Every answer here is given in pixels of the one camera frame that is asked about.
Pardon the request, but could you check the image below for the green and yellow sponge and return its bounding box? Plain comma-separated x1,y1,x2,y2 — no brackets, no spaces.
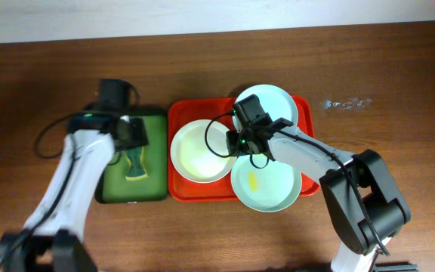
123,147,148,181

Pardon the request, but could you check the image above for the white plate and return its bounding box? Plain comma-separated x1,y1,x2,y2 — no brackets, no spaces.
170,119,236,184

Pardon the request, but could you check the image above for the light blue plate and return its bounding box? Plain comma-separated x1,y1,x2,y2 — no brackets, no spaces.
230,155,302,213
236,85,299,127

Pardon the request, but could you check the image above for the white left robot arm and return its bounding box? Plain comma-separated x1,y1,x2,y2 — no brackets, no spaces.
0,111,148,271

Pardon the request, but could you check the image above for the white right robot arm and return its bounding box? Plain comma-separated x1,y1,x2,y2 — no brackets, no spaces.
226,117,411,271

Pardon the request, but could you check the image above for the green tray with black rim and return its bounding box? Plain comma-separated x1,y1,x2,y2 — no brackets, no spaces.
94,108,168,204

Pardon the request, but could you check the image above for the red plastic tray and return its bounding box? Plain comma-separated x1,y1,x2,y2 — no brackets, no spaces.
168,94,314,202

